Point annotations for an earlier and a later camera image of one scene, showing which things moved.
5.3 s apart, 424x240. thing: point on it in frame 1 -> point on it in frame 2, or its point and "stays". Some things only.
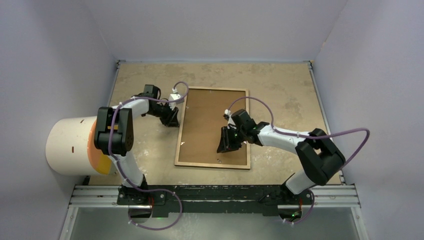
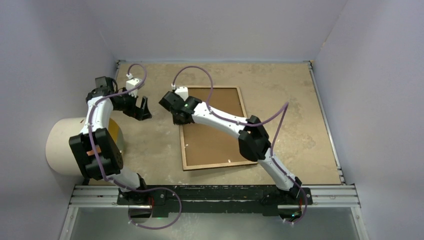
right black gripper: x=226 y=144 -> x=177 y=122
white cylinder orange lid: x=70 y=149 stays
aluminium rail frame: x=335 y=196 stays
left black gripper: x=171 y=120 -> x=140 y=113
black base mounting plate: x=253 y=199 stays
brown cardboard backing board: x=203 y=119 stays
